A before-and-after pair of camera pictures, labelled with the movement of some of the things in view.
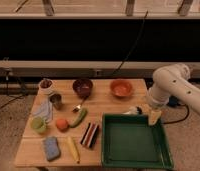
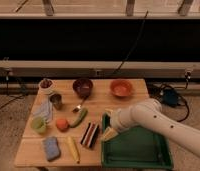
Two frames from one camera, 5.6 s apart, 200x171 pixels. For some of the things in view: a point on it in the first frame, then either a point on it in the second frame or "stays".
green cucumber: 83,112 stays
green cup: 38,123 stays
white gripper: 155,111 to 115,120
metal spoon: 77,107 stays
